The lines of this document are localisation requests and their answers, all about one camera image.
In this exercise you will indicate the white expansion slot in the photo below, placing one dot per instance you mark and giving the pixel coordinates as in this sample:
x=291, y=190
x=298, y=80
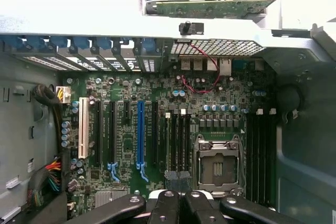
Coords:
x=83, y=129

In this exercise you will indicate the silver chipset heat sink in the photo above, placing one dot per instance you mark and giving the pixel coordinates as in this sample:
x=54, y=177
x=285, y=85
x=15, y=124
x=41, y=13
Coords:
x=109, y=199

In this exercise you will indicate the blue expansion slot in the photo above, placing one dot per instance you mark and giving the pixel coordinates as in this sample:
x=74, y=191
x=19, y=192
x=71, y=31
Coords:
x=141, y=132

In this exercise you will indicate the tall silver rear port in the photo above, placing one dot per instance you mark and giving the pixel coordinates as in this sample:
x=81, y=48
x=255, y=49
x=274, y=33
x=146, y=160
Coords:
x=225, y=66

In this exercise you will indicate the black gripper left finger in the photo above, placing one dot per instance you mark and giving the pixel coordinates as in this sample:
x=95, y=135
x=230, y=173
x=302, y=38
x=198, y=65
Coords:
x=165, y=208

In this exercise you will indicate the white power connector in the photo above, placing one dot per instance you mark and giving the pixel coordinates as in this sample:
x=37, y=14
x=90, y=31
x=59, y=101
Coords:
x=64, y=94

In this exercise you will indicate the long black expansion slot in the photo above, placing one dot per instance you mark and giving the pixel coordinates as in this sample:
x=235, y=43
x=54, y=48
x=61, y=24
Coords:
x=98, y=134
x=113, y=134
x=155, y=134

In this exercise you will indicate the short black expansion slot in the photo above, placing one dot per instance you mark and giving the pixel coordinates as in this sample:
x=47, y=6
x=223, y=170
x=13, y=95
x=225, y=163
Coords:
x=127, y=110

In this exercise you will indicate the grey metal PC case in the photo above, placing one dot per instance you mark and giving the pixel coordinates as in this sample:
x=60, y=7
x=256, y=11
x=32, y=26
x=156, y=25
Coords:
x=26, y=129

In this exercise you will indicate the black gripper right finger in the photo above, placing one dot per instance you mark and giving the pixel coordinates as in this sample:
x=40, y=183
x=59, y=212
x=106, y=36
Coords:
x=199, y=208

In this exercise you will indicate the black RAM slot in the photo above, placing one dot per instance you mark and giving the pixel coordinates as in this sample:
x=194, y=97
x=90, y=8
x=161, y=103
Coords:
x=263, y=155
x=187, y=142
x=249, y=155
x=174, y=142
x=256, y=155
x=168, y=142
x=270, y=155
x=181, y=142

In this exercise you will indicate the blue rear port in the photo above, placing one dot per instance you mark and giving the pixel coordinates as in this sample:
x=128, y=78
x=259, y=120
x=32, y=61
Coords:
x=242, y=64

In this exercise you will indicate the blue card retention clip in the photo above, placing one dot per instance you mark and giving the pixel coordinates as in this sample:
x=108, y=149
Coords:
x=104, y=43
x=23, y=44
x=82, y=43
x=147, y=47
x=60, y=42

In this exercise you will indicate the green graphics card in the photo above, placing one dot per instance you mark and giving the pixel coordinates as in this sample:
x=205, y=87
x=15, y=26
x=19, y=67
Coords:
x=210, y=7

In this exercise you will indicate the black case switch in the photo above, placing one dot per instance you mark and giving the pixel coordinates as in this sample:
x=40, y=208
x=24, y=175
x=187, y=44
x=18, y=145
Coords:
x=193, y=28

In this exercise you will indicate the metal CPU socket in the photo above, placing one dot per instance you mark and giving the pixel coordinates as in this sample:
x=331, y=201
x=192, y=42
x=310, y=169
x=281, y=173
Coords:
x=218, y=155

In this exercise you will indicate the green motherboard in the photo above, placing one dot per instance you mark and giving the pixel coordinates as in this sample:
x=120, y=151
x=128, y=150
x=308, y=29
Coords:
x=128, y=140

